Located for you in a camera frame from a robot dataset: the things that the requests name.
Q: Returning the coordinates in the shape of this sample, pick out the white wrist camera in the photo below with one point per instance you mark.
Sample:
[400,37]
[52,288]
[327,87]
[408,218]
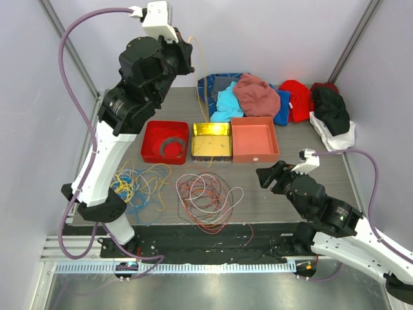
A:
[157,21]
[308,159]

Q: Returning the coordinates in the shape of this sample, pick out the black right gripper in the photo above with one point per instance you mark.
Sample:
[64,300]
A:
[279,172]

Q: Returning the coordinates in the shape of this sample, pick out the dark red cloth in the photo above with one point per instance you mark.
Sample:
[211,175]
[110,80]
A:
[328,85]

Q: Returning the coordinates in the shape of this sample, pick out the salmon pink box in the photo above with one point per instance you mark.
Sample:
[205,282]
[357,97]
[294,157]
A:
[254,140]

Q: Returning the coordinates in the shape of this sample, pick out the white slotted cable duct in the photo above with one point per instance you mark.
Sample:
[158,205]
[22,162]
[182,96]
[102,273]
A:
[107,267]

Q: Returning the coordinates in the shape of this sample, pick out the royal blue cloth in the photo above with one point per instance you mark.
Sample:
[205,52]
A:
[282,117]

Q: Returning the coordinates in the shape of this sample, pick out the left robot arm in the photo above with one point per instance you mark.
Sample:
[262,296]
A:
[148,67]

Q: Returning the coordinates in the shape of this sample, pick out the black cloth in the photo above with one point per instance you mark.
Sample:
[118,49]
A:
[330,108]

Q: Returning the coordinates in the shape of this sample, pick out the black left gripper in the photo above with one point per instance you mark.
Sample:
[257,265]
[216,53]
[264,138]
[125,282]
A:
[182,49]

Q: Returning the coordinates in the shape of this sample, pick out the gold metal tin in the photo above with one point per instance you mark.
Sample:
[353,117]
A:
[211,142]

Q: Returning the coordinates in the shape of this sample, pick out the cyan cloth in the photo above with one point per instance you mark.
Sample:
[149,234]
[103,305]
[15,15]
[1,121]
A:
[227,106]

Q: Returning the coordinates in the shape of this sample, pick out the red plastic box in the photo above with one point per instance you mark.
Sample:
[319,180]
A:
[156,132]

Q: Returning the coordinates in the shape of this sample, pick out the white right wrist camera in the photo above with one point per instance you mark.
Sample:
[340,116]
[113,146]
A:
[308,159]

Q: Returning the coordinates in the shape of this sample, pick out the grey tape roll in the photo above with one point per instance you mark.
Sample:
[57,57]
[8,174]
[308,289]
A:
[173,147]

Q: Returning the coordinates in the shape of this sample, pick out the dusty pink cloth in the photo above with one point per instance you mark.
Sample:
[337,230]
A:
[256,97]

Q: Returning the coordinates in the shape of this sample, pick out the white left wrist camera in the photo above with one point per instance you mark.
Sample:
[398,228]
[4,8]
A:
[157,21]

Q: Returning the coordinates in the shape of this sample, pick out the grey cloth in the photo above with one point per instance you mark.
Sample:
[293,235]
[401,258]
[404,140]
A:
[220,84]

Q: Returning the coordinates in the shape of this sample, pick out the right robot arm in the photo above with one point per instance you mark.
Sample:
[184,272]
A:
[333,228]

